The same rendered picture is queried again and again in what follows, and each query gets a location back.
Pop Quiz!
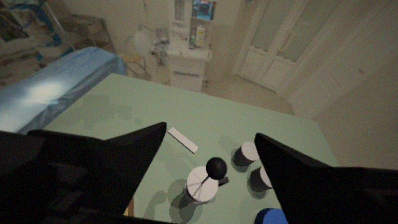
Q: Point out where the grey cylinder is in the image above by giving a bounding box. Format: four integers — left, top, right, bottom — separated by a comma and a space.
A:
235, 142, 260, 166
251, 166, 273, 190

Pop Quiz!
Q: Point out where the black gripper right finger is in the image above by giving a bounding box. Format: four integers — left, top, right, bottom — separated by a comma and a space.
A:
254, 133, 398, 224

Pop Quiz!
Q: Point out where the tan rectangular block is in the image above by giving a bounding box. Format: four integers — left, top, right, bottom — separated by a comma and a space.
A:
123, 197, 134, 216

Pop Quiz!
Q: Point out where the blue cylinder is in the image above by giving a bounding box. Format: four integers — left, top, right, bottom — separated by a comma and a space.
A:
255, 208, 288, 224

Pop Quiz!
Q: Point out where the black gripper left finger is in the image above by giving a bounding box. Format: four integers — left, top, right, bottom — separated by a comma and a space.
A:
27, 122, 166, 215

